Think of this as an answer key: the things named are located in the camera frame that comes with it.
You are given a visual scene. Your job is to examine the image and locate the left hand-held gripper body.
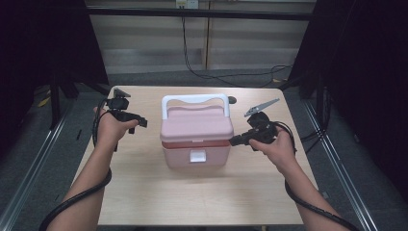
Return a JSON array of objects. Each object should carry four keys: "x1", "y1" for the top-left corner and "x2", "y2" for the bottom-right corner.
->
[{"x1": 105, "y1": 87, "x2": 132, "y2": 115}]

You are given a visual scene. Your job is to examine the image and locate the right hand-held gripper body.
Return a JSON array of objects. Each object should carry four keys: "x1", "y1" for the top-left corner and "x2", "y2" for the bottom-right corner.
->
[{"x1": 243, "y1": 97, "x2": 281, "y2": 145}]

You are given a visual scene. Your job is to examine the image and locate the pink storage box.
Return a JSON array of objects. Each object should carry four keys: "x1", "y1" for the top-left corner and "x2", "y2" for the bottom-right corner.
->
[{"x1": 159, "y1": 93, "x2": 235, "y2": 170}]

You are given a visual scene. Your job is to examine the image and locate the person's left hand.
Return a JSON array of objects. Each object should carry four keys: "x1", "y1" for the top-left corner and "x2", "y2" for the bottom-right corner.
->
[{"x1": 92, "y1": 106, "x2": 140, "y2": 150}]

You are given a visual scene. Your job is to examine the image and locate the person's right hand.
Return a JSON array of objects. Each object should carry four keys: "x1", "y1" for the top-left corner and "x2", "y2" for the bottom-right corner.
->
[{"x1": 249, "y1": 127, "x2": 298, "y2": 174}]

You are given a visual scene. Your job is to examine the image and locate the black metal stand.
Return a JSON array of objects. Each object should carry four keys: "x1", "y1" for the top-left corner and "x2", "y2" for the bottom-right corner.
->
[{"x1": 47, "y1": 73, "x2": 80, "y2": 131}]

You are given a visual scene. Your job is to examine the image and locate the yellow floor tape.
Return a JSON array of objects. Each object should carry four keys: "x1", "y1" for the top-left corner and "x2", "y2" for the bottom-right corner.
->
[{"x1": 38, "y1": 95, "x2": 52, "y2": 109}]

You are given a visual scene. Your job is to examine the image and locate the black curtain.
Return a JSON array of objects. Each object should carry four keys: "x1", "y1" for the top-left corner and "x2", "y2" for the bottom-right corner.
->
[
  {"x1": 0, "y1": 0, "x2": 109, "y2": 155},
  {"x1": 288, "y1": 0, "x2": 408, "y2": 200}
]

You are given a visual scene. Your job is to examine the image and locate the black horizontal bar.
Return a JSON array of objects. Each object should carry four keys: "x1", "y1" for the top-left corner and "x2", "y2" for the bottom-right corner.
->
[{"x1": 86, "y1": 8, "x2": 317, "y2": 22}]

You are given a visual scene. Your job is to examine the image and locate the black floor cables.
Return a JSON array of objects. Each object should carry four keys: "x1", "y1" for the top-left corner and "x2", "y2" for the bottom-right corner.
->
[{"x1": 299, "y1": 128, "x2": 328, "y2": 154}]

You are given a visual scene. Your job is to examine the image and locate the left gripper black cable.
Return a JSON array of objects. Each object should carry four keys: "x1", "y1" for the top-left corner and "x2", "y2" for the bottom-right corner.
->
[{"x1": 38, "y1": 97, "x2": 114, "y2": 231}]

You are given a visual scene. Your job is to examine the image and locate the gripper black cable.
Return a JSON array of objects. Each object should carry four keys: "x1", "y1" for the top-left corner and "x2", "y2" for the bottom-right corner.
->
[
  {"x1": 38, "y1": 97, "x2": 114, "y2": 231},
  {"x1": 272, "y1": 120, "x2": 360, "y2": 231}
]

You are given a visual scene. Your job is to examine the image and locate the metal floor rail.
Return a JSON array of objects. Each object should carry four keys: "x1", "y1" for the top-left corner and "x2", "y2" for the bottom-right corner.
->
[
  {"x1": 0, "y1": 105, "x2": 75, "y2": 231},
  {"x1": 302, "y1": 100, "x2": 379, "y2": 231}
]

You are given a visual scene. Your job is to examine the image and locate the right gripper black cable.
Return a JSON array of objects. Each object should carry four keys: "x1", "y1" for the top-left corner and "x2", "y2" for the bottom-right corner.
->
[{"x1": 272, "y1": 120, "x2": 360, "y2": 231}]

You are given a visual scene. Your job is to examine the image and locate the black wall cable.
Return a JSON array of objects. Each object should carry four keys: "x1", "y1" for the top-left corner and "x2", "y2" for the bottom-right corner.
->
[{"x1": 181, "y1": 15, "x2": 294, "y2": 89}]

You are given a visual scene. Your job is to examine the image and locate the white wall socket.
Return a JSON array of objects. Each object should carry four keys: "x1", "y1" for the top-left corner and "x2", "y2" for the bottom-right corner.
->
[{"x1": 175, "y1": 0, "x2": 200, "y2": 10}]

